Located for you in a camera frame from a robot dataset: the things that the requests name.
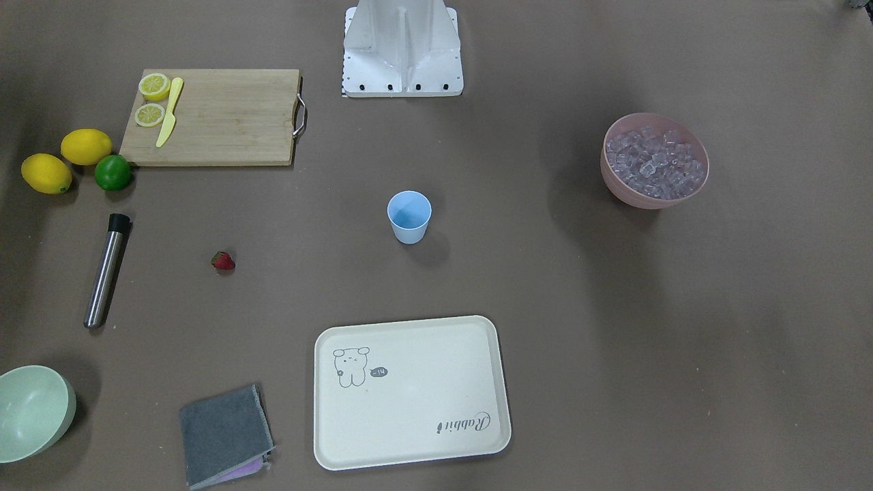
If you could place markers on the light blue plastic cup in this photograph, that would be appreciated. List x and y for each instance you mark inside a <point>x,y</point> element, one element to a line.
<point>409,213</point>

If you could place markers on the pink bowl of ice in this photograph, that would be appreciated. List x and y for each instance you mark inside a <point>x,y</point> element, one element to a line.
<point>650,161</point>

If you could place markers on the cream rabbit tray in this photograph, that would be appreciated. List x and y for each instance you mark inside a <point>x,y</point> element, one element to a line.
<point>409,391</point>

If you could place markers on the red strawberry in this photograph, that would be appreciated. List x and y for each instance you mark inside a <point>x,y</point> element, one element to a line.
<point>222,261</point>

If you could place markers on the wooden cutting board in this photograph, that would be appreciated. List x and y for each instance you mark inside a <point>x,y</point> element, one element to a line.
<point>225,117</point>

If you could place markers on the grey folded cloth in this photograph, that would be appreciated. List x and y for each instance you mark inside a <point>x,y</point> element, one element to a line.
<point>225,437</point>

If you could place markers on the yellow plastic knife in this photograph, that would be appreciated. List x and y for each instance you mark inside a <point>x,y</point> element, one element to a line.
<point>170,120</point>

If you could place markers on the steel muddler black tip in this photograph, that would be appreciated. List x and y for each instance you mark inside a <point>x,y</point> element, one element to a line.
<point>117,231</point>

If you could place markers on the lemon half upper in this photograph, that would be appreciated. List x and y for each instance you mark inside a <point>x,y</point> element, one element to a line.
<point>155,87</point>

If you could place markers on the green lime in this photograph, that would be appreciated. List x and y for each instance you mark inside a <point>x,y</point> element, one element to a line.
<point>113,173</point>

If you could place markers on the yellow lemon near board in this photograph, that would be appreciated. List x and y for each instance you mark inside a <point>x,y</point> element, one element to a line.
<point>86,147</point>

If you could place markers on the yellow lemon outer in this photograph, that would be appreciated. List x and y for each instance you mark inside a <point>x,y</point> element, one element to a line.
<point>46,173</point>

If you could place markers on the mint green bowl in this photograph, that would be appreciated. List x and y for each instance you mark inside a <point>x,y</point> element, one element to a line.
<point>37,408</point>

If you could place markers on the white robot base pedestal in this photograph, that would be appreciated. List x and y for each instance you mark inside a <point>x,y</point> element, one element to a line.
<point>395,49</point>

